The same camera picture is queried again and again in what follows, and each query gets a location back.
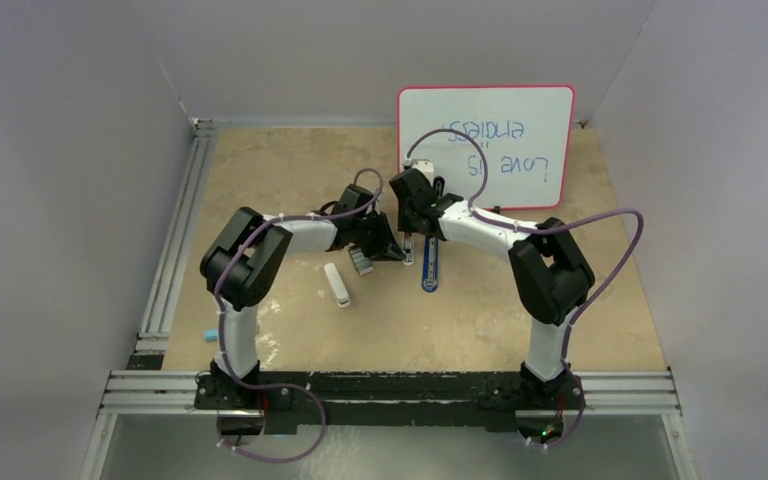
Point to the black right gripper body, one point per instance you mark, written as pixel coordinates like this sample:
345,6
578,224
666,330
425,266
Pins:
405,223

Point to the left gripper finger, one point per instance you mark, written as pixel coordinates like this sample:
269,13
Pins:
396,255
386,234

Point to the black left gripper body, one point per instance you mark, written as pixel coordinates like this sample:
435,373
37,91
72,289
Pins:
370,234

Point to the pink white eraser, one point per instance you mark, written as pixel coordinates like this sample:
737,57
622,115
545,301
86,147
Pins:
408,249

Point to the blue lighter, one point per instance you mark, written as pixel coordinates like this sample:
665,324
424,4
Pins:
430,278

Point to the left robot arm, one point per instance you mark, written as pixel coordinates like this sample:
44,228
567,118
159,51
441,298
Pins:
243,262

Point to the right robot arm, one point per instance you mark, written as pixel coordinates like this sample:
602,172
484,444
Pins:
552,277

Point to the pink framed whiteboard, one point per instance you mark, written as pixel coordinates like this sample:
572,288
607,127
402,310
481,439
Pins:
507,144

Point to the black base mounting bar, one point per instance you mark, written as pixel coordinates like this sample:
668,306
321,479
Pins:
312,412

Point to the left aluminium rail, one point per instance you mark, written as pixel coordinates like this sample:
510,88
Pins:
167,282

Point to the aluminium rail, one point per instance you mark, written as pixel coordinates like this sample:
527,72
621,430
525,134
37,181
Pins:
167,282
160,392

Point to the front aluminium rail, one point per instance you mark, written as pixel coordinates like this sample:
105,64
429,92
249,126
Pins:
160,392

